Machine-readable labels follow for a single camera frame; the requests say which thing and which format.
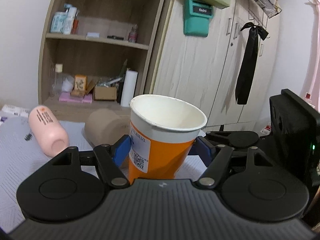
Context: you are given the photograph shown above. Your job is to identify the orange white paper cup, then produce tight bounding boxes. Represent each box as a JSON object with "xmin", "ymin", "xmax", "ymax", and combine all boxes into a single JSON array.
[{"xmin": 129, "ymin": 94, "xmax": 207, "ymax": 183}]

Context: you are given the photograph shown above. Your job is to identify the pink tumbler cup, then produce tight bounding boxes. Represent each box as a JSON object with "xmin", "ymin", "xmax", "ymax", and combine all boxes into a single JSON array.
[{"xmin": 28, "ymin": 105, "xmax": 69, "ymax": 157}]

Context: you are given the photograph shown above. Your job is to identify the taupe tumbler cup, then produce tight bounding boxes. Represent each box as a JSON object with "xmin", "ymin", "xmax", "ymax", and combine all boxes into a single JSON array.
[{"xmin": 84, "ymin": 109, "xmax": 130, "ymax": 146}]

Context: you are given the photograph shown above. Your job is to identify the pink flat box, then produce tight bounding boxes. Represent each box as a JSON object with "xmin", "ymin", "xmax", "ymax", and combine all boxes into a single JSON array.
[{"xmin": 59, "ymin": 92, "xmax": 93, "ymax": 103}]

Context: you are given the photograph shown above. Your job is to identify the white tissue pack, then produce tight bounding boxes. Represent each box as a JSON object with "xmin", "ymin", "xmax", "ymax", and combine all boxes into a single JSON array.
[{"xmin": 1, "ymin": 105, "xmax": 30, "ymax": 125}]

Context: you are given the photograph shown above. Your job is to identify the small cardboard box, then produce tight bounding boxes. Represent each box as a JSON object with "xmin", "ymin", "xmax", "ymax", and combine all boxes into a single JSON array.
[{"xmin": 93, "ymin": 86, "xmax": 117, "ymax": 100}]

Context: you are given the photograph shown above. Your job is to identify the clear bottle beige cap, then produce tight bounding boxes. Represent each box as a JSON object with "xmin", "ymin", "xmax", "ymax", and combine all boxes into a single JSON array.
[{"xmin": 49, "ymin": 63, "xmax": 63, "ymax": 97}]

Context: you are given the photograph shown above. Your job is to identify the orange patterned small box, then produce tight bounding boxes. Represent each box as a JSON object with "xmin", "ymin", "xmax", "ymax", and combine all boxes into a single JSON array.
[{"xmin": 71, "ymin": 74, "xmax": 87, "ymax": 97}]

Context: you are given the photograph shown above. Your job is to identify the black ribbon bow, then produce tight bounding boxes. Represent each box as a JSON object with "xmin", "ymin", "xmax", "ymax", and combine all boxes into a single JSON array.
[{"xmin": 235, "ymin": 22, "xmax": 268, "ymax": 105}]

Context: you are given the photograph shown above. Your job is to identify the white paper towel roll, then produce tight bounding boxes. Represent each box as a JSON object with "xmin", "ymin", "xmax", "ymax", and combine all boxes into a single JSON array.
[{"xmin": 120, "ymin": 70, "xmax": 138, "ymax": 107}]

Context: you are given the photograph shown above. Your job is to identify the light wood wardrobe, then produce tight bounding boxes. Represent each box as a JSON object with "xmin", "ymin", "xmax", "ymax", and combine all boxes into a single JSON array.
[{"xmin": 150, "ymin": 0, "xmax": 280, "ymax": 130}]

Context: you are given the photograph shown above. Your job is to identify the wooden bookshelf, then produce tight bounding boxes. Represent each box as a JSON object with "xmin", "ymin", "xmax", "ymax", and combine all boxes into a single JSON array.
[{"xmin": 38, "ymin": 0, "xmax": 165, "ymax": 122}]

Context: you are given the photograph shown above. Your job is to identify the white tube bottle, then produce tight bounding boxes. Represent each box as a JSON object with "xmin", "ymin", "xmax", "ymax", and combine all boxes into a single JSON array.
[{"xmin": 63, "ymin": 7, "xmax": 77, "ymax": 35}]

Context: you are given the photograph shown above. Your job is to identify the small pink bottle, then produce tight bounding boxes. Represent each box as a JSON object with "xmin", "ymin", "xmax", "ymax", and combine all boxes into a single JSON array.
[{"xmin": 128, "ymin": 24, "xmax": 138, "ymax": 43}]

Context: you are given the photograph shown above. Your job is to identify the teal white lotion bottle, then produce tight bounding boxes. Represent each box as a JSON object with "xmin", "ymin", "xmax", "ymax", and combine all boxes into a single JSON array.
[{"xmin": 50, "ymin": 3, "xmax": 69, "ymax": 33}]

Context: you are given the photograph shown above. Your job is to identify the teal fabric pouch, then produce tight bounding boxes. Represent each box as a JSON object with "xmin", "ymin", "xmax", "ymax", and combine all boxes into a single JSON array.
[{"xmin": 183, "ymin": 0, "xmax": 214, "ymax": 37}]

